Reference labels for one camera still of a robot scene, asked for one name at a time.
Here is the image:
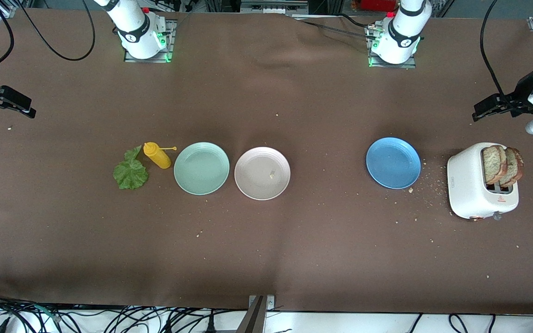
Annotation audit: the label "brown bread slice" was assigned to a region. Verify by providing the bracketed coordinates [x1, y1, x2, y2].
[499, 147, 525, 188]
[482, 145, 508, 185]

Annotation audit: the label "green lettuce leaf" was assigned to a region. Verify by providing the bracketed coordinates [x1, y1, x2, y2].
[112, 145, 149, 191]

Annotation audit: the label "yellow mustard squeeze bottle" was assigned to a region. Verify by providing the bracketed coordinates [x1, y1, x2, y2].
[143, 142, 178, 170]

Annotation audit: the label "blue plate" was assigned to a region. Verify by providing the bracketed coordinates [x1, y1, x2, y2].
[366, 137, 421, 190]

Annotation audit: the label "mint green plate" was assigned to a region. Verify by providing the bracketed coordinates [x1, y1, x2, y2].
[174, 142, 230, 196]

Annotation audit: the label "beige plate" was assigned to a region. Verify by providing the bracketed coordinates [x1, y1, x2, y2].
[234, 147, 291, 201]

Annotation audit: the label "white two-slot toaster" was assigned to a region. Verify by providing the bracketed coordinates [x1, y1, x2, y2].
[447, 142, 520, 221]

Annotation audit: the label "red box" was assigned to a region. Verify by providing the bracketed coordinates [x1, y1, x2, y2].
[358, 0, 399, 12]

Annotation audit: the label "brown tablecloth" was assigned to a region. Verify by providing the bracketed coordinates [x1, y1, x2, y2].
[0, 8, 533, 316]

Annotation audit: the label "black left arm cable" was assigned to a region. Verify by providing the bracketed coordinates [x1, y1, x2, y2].
[479, 0, 533, 100]

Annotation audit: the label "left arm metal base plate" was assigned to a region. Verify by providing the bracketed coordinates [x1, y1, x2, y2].
[367, 21, 417, 70]

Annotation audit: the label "black cable on tablecloth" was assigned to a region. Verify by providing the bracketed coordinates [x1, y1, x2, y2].
[294, 13, 380, 41]

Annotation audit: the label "looped black cable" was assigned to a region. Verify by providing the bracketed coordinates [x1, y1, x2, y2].
[448, 314, 470, 333]

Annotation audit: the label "tangled black cables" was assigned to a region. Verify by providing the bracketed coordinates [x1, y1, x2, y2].
[0, 291, 295, 333]

